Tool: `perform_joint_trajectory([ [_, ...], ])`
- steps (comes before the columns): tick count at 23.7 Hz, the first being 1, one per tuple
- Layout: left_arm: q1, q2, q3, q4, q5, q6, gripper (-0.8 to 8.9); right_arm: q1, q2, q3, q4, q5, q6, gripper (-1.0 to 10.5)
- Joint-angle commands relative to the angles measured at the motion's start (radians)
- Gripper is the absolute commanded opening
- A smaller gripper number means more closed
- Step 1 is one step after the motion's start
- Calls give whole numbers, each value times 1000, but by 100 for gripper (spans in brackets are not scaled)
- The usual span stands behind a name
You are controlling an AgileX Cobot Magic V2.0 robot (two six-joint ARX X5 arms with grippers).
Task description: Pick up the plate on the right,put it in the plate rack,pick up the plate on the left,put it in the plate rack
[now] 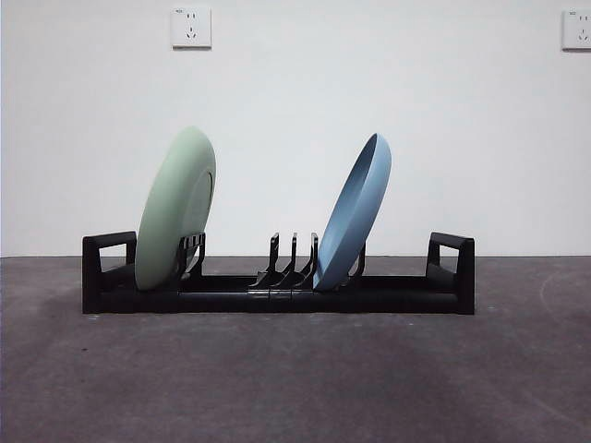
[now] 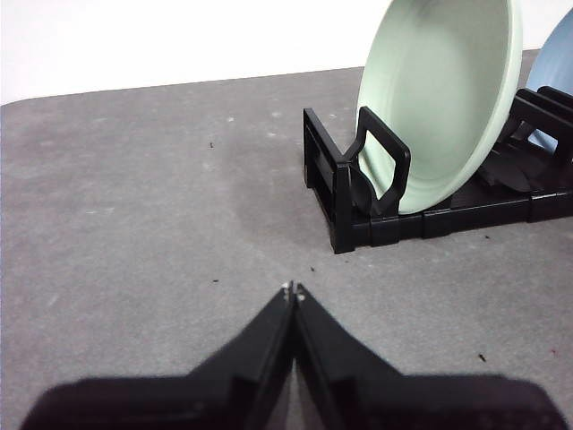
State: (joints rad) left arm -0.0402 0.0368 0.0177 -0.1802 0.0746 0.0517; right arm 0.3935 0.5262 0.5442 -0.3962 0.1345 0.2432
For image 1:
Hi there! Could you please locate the black plastic plate rack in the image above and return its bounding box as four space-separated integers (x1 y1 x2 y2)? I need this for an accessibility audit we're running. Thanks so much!
81 230 476 316

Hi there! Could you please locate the white wall socket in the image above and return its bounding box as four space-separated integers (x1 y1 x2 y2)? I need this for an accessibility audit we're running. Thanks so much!
561 8 591 52
172 6 213 50

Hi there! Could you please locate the light blue plate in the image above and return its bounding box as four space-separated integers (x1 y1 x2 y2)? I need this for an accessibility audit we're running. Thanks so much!
312 132 393 293

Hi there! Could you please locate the pale green plate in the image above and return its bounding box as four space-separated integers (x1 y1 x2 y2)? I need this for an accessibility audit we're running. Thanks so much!
135 125 218 293

